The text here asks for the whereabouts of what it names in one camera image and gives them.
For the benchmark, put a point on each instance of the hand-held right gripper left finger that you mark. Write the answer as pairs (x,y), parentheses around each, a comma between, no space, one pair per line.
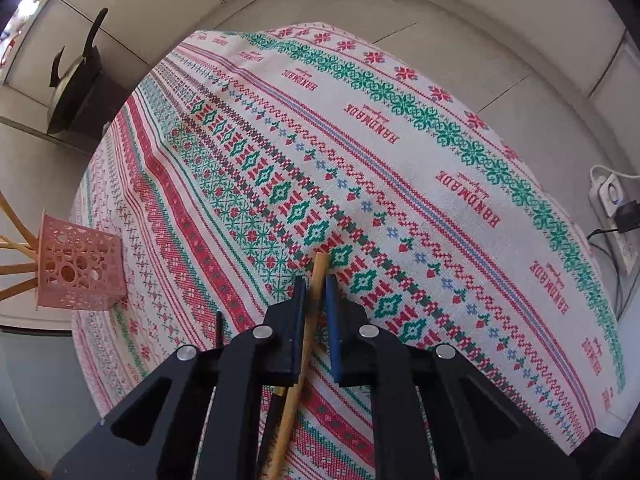
(298,320)

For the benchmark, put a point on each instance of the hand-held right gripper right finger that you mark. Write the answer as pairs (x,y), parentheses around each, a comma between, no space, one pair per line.
(334,330)

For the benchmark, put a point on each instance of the single light bamboo chopstick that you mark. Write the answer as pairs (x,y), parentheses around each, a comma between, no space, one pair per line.
(313,310)

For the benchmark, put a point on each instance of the pink perforated utensil holder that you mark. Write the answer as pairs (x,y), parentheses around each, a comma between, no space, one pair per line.
(80,265)

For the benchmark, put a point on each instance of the group of wooden chopsticks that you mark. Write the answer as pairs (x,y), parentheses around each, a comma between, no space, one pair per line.
(15,269)

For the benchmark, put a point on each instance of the black chopstick with gold band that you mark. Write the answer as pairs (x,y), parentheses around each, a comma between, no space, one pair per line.
(270,425)
(219,330)

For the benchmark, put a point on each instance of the patterned red green tablecloth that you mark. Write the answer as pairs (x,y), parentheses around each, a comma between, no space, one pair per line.
(400,185)

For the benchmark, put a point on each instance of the white power strip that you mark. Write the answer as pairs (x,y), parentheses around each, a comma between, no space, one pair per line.
(607,192)

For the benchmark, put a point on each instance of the black charger plug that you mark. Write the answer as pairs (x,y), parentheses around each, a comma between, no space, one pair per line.
(627,217)

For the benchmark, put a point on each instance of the metal wok lid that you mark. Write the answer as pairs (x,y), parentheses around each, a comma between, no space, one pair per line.
(70,87)

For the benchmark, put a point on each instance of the white kitchen cabinets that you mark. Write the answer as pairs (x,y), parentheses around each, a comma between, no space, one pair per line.
(150,0)

